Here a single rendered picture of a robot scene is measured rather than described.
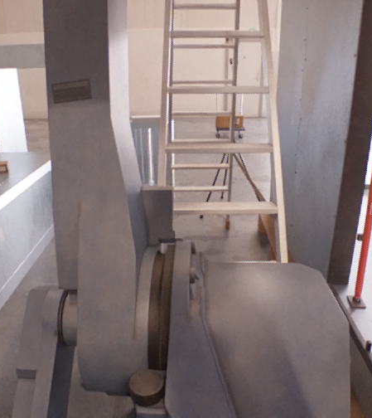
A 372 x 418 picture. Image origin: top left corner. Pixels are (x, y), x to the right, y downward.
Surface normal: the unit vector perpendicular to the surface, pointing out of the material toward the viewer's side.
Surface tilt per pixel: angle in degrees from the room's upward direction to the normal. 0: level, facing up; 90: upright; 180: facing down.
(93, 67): 81
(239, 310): 0
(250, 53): 90
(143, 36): 90
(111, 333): 66
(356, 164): 90
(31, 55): 90
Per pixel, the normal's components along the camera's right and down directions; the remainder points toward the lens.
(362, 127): -0.04, 0.35
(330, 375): -0.02, -0.80
